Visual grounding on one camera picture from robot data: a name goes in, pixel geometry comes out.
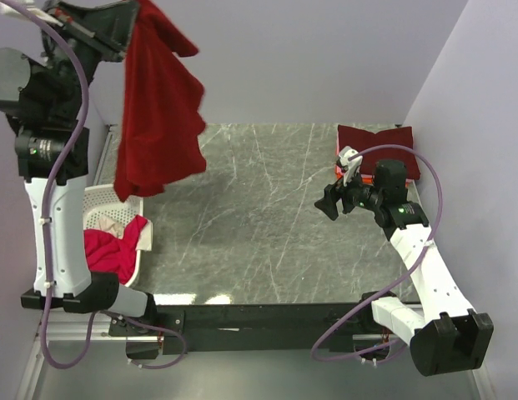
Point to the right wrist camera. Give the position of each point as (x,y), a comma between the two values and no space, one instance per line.
(348,161)

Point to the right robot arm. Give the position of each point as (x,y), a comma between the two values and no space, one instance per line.
(449,335)

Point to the red t-shirt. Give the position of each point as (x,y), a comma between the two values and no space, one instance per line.
(161,120)

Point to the white laundry basket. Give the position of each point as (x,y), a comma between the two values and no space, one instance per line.
(102,200)

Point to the beige t-shirt in basket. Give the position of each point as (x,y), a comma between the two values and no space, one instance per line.
(139,226)

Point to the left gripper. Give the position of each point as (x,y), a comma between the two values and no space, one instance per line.
(105,28)

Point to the pink t-shirt in basket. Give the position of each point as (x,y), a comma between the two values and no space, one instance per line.
(107,254)

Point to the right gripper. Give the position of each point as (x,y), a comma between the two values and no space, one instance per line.
(332,194)

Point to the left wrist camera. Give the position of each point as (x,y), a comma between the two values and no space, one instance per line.
(31,6)

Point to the black base beam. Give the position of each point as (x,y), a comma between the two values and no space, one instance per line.
(232,327)

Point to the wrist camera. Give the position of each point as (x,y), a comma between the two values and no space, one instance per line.
(348,161)
(31,6)

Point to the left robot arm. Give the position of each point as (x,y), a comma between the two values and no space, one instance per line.
(46,105)

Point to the aluminium rail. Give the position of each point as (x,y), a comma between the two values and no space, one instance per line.
(63,326)

